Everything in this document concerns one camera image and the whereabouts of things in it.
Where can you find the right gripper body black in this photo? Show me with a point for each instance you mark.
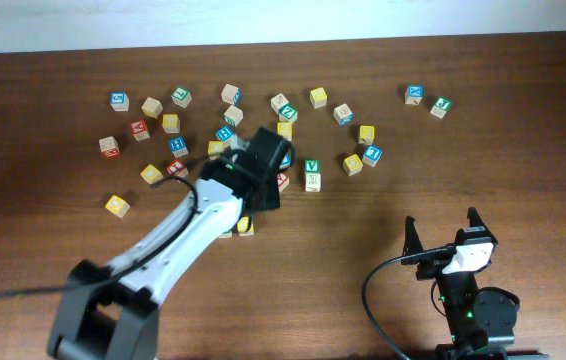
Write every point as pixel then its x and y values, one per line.
pixel 432 269

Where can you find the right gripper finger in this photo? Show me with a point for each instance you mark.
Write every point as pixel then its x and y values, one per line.
pixel 412 245
pixel 475 221

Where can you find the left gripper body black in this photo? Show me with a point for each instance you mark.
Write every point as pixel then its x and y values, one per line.
pixel 274 202

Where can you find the yellow S block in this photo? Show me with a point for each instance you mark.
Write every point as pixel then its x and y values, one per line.
pixel 245 226

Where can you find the green R block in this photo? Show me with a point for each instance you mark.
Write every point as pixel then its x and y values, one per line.
pixel 227 234

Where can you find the yellow block near arm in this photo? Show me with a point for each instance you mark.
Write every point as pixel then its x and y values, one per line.
pixel 117 206

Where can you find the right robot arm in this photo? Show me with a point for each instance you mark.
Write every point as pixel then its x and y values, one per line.
pixel 481 320

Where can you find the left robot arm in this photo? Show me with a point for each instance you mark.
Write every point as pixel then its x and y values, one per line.
pixel 112 312

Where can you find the red V block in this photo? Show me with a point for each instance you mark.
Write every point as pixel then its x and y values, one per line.
pixel 283 181

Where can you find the blue P block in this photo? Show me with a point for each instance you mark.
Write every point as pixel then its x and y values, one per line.
pixel 286 162

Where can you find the blue block centre left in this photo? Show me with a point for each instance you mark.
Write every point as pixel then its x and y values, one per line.
pixel 225 135

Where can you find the wooden block green side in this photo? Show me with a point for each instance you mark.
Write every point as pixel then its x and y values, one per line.
pixel 233 115

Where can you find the green V block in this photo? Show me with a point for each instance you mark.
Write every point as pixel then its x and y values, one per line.
pixel 311 166

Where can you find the white X block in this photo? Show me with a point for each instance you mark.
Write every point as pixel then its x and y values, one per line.
pixel 312 182

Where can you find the green Z block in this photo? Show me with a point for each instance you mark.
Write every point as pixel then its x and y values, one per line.
pixel 288 113

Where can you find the red I block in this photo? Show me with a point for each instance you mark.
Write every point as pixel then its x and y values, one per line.
pixel 177 168

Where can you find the blue H block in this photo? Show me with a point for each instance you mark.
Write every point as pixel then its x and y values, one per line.
pixel 178 147

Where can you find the plain wooden block centre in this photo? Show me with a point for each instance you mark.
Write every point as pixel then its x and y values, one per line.
pixel 278 101

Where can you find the plain wooden block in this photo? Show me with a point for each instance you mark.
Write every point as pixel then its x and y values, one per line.
pixel 152 107
pixel 278 101

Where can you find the wooden block blue D side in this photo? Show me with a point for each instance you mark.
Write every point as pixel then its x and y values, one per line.
pixel 231 94

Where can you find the blue I block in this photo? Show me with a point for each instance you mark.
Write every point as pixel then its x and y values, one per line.
pixel 371 155

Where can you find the green L block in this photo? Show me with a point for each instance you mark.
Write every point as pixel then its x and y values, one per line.
pixel 181 96

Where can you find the wooden block blue D front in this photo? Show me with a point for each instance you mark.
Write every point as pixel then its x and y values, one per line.
pixel 343 114

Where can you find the plain wooden block upper left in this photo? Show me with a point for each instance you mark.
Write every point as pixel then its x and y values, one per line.
pixel 152 107

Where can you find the red block upper left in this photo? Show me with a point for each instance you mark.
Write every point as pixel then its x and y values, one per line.
pixel 139 130

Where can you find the green J block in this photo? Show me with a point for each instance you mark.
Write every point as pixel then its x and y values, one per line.
pixel 440 107

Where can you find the blue X block far right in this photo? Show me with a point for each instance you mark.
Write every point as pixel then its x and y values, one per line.
pixel 413 94

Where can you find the wooden block red side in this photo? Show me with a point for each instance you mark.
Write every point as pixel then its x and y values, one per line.
pixel 109 147

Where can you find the blue S block far left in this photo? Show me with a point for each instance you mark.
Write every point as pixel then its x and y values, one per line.
pixel 119 101

